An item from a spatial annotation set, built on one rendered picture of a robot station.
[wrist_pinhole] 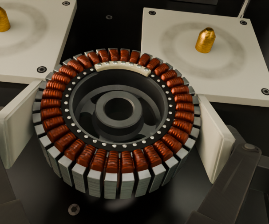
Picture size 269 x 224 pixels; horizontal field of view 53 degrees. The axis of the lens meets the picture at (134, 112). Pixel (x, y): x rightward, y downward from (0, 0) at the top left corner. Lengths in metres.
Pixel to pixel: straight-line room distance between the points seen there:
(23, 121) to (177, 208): 0.14
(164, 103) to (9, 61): 0.19
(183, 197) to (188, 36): 0.20
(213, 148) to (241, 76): 0.18
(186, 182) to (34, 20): 0.26
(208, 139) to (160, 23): 0.23
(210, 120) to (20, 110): 0.11
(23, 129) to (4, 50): 0.17
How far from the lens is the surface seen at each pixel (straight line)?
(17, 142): 0.17
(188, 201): 0.24
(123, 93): 0.20
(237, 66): 0.34
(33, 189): 0.24
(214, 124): 0.16
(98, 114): 0.18
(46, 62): 0.31
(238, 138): 0.17
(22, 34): 0.35
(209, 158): 0.16
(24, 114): 0.17
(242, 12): 0.42
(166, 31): 0.36
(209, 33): 0.33
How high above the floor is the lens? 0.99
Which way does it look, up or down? 53 degrees down
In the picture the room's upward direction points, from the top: 8 degrees clockwise
